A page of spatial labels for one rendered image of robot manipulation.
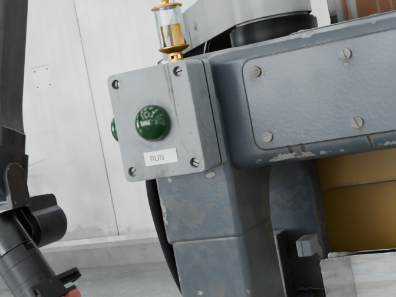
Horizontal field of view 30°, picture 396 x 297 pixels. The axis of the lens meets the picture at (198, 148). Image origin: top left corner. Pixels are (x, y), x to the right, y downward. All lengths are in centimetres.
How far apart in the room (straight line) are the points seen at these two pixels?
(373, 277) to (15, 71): 53
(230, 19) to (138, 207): 605
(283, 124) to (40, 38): 663
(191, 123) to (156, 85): 4
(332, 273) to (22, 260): 38
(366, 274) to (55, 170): 653
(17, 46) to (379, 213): 51
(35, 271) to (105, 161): 596
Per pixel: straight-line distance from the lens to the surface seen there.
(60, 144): 714
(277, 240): 81
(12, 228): 95
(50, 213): 101
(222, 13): 79
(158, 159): 60
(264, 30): 73
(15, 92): 100
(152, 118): 58
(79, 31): 695
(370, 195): 90
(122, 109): 61
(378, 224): 90
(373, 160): 84
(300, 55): 60
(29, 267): 94
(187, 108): 58
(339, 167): 85
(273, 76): 61
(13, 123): 97
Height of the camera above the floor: 129
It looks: 3 degrees down
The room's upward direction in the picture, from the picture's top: 11 degrees counter-clockwise
